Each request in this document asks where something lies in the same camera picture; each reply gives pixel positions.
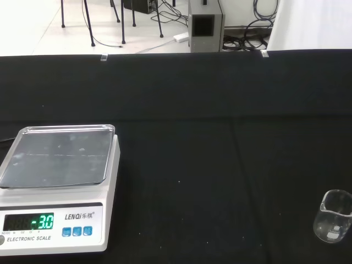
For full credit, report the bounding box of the white power strip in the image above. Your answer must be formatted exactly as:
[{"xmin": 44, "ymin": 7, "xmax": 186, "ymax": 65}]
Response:
[{"xmin": 173, "ymin": 32, "xmax": 190, "ymax": 43}]

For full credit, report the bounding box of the white electronic balance steel pan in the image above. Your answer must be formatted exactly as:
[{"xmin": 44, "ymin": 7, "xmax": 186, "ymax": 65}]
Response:
[{"xmin": 0, "ymin": 124, "xmax": 121, "ymax": 256}]

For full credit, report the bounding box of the black bench cloth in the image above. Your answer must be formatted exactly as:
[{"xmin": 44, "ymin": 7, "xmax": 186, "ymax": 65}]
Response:
[{"xmin": 0, "ymin": 49, "xmax": 352, "ymax": 264}]

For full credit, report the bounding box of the black floor cable bundle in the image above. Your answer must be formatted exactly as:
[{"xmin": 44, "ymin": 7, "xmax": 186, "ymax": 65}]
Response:
[{"xmin": 222, "ymin": 0, "xmax": 278, "ymax": 52}]

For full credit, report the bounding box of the grey floor cable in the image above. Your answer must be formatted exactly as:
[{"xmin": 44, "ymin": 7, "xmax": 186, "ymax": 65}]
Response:
[{"xmin": 134, "ymin": 38, "xmax": 177, "ymax": 54}]

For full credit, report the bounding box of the grey metal box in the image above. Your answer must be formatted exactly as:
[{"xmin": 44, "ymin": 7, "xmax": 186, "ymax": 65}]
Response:
[{"xmin": 188, "ymin": 0, "xmax": 226, "ymax": 53}]

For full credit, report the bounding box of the white backdrop panel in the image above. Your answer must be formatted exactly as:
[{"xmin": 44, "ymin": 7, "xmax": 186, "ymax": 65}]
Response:
[{"xmin": 266, "ymin": 0, "xmax": 352, "ymax": 52}]

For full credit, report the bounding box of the black equipment case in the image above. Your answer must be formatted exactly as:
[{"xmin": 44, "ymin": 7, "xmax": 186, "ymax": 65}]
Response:
[{"xmin": 123, "ymin": 0, "xmax": 156, "ymax": 15}]

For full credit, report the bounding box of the black tripod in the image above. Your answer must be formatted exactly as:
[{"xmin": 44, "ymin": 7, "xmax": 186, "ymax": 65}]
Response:
[
  {"xmin": 60, "ymin": 0, "xmax": 122, "ymax": 47},
  {"xmin": 120, "ymin": 0, "xmax": 165, "ymax": 45}
]

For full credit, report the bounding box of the thin black floor cable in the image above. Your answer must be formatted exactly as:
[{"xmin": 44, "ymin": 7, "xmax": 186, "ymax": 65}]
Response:
[{"xmin": 89, "ymin": 27, "xmax": 124, "ymax": 49}]

